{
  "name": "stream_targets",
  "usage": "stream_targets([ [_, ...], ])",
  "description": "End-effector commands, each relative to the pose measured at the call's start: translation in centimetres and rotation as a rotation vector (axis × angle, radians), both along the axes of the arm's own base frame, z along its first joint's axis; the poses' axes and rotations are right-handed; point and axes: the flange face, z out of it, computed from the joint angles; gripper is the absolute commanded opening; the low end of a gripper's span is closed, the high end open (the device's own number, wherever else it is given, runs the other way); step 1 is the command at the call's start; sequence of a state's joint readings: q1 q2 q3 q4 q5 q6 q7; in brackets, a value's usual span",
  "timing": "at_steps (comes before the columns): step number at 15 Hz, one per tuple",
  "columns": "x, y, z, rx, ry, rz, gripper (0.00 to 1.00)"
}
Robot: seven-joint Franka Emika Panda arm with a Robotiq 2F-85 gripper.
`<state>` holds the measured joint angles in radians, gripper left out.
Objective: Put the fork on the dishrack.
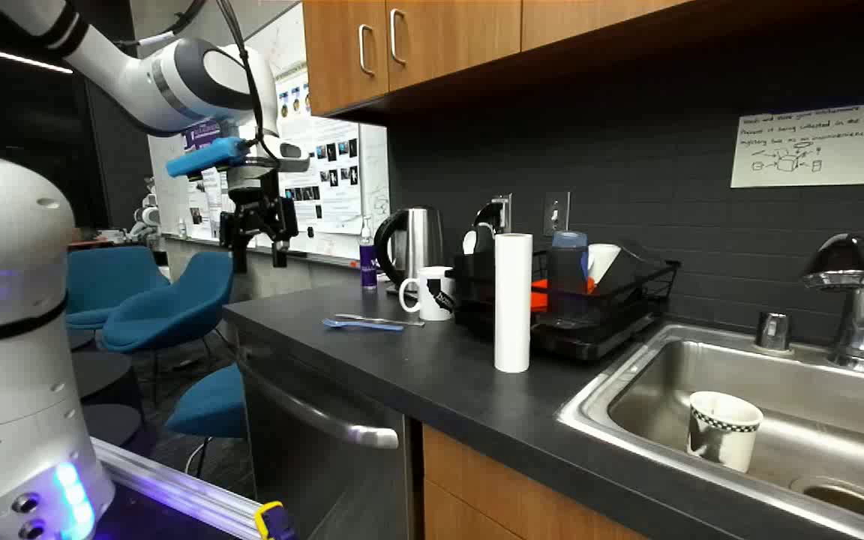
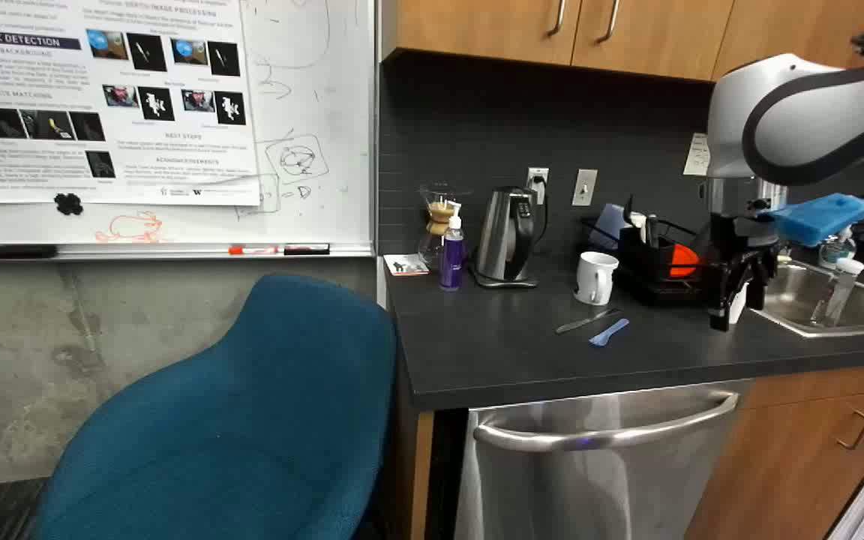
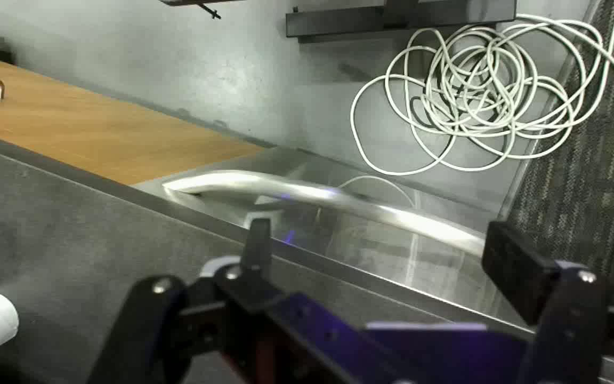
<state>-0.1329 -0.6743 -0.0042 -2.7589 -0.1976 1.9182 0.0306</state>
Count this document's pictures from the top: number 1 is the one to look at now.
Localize white cup in sink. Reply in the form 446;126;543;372
688;390;764;472

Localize blue chair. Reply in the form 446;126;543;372
165;363;245;438
98;252;233;355

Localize blue tumbler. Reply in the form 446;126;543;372
548;232;588;301

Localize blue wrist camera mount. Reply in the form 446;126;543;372
165;138;245;176

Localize blue plastic fork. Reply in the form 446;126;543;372
321;318;406;333

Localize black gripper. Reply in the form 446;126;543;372
218;169;296;273

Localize chrome faucet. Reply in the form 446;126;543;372
797;184;864;375

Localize white mug with black pattern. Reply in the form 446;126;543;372
399;266;455;322

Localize white paper towel roll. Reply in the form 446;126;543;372
496;235;532;375

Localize black dish rack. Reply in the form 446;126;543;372
450;243;685;363

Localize stainless steel sink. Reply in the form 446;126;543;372
559;324;864;540

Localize white bowl in rack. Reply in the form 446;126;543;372
588;243;622;282

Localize white paper note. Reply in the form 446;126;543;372
728;105;864;189

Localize wooden upper cabinets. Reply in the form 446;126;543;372
302;0;688;118

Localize black electric kettle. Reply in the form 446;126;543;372
376;206;432;284

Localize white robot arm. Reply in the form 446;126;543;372
0;0;301;540

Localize wooden lower cabinet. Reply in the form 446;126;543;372
423;430;644;540

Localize stainless dishwasher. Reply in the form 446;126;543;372
236;344;416;540

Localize white poster board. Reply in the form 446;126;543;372
149;5;390;264

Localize small purple container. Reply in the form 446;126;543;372
359;243;380;291

